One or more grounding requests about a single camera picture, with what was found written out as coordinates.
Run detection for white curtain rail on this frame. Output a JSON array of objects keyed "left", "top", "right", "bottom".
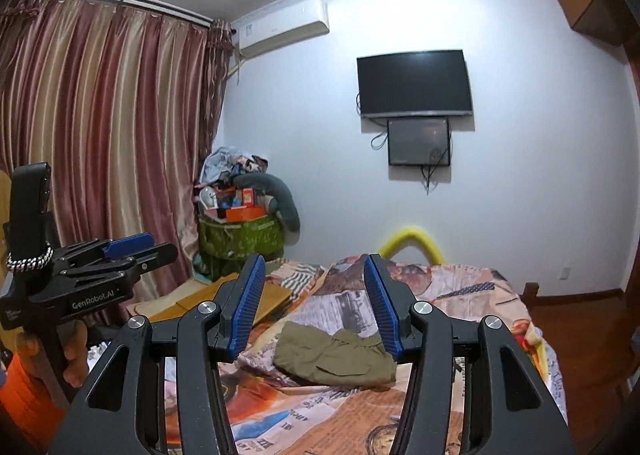
[{"left": 15, "top": 0, "right": 232, "bottom": 29}]

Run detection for green patterned bag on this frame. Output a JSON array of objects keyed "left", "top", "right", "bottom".
[{"left": 196, "top": 212, "right": 285, "bottom": 263}]

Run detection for white printed bedsheet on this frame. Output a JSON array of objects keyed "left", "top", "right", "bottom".
[{"left": 536, "top": 329, "right": 569, "bottom": 427}]

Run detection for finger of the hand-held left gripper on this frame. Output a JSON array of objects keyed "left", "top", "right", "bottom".
[
  {"left": 62, "top": 243, "right": 179, "bottom": 281},
  {"left": 57, "top": 232, "right": 156, "bottom": 268}
]

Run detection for striped pink curtain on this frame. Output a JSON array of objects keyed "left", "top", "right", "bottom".
[{"left": 0, "top": 0, "right": 234, "bottom": 318}]

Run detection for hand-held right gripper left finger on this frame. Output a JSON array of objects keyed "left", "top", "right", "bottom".
[{"left": 47, "top": 254, "right": 268, "bottom": 455}]

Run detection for yellow foam tube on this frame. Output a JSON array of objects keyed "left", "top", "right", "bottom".
[{"left": 377, "top": 226, "right": 447, "bottom": 267}]

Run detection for black cable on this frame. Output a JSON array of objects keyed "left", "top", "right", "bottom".
[{"left": 421, "top": 135, "right": 454, "bottom": 195}]

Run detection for small black wall monitor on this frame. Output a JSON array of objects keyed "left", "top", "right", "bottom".
[{"left": 387, "top": 118, "right": 454, "bottom": 167}]

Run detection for pile of clothes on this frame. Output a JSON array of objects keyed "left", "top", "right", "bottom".
[{"left": 199, "top": 146, "right": 271, "bottom": 188}]

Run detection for newspaper printed blanket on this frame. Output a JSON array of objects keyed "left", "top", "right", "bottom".
[{"left": 125, "top": 255, "right": 568, "bottom": 455}]

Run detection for black wall television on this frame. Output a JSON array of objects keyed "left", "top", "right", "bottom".
[{"left": 356, "top": 50, "right": 474, "bottom": 119}]

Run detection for person's left hand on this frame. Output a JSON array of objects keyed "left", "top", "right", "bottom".
[{"left": 61, "top": 319, "right": 92, "bottom": 389}]

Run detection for white air conditioner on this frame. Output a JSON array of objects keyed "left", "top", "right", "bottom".
[{"left": 231, "top": 0, "right": 331, "bottom": 59}]

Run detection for person's left forearm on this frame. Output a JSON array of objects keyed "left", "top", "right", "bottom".
[{"left": 0, "top": 349, "right": 71, "bottom": 442}]

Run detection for orange box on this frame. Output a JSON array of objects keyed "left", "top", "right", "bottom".
[{"left": 225, "top": 205, "right": 266, "bottom": 224}]

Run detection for olive green pants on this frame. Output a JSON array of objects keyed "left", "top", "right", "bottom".
[{"left": 272, "top": 321, "right": 397, "bottom": 388}]

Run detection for grey plush toy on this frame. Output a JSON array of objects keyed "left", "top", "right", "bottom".
[{"left": 231, "top": 172, "right": 303, "bottom": 232}]

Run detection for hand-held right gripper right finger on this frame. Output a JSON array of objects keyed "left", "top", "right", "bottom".
[{"left": 362, "top": 252, "right": 573, "bottom": 455}]

